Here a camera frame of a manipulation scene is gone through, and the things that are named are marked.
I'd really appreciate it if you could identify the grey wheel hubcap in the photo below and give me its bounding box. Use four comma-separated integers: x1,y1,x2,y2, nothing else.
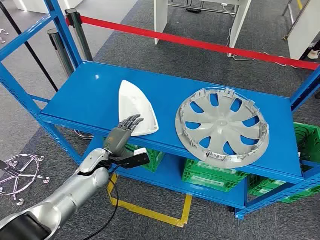
174,87,270,169

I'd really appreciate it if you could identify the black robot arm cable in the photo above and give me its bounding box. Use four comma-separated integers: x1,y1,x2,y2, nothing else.
83,168,120,240

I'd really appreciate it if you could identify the white curved plastic part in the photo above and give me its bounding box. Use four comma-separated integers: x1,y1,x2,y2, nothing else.
118,79,160,137

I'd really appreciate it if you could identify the black stool chrome base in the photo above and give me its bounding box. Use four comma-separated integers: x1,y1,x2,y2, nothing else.
0,153,51,207

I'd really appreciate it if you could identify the open green plastic crate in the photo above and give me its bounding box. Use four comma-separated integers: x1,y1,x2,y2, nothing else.
248,122,320,200

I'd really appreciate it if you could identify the red barrier belt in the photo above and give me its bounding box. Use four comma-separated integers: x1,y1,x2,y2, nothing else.
65,14,320,71

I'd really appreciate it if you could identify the blue metal shelf rack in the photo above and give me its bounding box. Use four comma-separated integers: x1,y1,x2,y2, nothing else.
0,0,320,221

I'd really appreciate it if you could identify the chrome chair base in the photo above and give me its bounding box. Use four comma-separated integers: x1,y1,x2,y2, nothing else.
0,28,10,45

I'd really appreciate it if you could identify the white floor cable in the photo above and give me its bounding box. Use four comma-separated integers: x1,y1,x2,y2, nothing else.
226,28,304,70

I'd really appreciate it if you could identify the person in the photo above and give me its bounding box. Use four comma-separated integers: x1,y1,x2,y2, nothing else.
307,41,320,61

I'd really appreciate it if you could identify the black diagonal bar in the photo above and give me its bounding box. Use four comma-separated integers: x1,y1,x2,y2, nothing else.
0,1,59,93

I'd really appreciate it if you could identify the black cable bundle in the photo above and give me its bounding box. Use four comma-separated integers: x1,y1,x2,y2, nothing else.
294,126,312,157

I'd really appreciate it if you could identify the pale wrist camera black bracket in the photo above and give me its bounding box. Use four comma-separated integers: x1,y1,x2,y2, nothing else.
108,147,151,170

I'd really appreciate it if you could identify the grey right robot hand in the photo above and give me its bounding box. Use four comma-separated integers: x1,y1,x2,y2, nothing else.
103,113,145,158

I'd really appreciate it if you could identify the white panel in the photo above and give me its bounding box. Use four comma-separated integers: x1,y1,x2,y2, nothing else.
12,0,85,15

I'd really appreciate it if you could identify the white furniture steel frame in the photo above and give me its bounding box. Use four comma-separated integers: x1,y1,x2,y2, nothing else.
282,0,320,61

